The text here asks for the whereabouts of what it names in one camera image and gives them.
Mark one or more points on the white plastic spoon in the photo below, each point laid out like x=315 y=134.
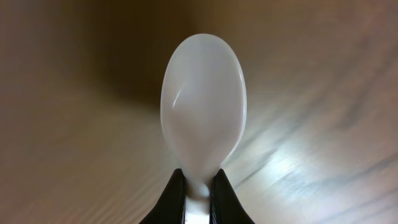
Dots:
x=203 y=112

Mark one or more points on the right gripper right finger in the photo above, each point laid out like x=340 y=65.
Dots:
x=225 y=207

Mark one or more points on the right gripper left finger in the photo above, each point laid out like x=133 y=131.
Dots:
x=170 y=207

